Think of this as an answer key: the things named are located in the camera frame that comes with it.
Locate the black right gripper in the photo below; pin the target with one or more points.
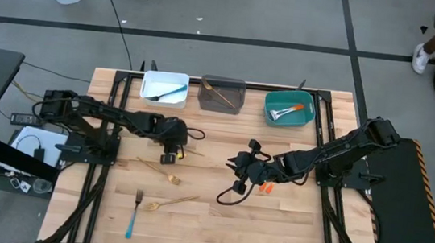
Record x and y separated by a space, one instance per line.
257 168

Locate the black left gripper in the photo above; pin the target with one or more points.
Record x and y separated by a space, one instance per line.
171 133

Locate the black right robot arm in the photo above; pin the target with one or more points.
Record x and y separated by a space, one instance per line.
336 150

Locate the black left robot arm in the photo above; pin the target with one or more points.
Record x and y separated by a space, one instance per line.
113 115

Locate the yellow tag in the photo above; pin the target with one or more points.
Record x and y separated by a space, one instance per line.
181 155

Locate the white plastic bin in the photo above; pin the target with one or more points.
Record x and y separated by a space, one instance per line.
151 80

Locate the grey translucent plastic bin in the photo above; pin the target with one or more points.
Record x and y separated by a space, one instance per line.
229 88

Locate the teal plastic bin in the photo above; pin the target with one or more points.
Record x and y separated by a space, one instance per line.
284 98

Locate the white paper box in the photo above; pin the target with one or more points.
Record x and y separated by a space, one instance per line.
53 140

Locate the clear glass cup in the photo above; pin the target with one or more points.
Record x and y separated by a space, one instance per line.
42 187

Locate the black power strip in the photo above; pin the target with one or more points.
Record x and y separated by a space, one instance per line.
25 119

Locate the black hazard striped panel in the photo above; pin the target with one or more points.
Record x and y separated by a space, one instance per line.
407 206

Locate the black aluminium table frame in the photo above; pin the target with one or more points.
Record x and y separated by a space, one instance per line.
253 87

